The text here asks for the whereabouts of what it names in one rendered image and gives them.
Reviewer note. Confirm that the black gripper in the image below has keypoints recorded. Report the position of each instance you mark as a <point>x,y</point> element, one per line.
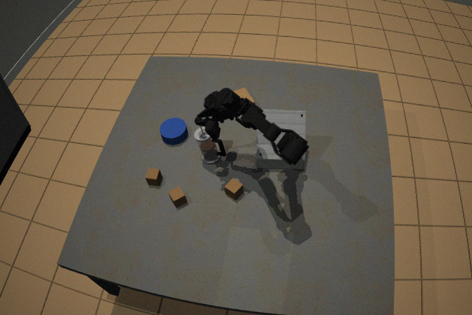
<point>211,124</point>

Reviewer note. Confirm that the blue short cylinder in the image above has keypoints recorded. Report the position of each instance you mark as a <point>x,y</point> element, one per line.
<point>173,131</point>

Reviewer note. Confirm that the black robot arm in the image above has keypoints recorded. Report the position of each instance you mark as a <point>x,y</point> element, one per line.
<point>291,146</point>

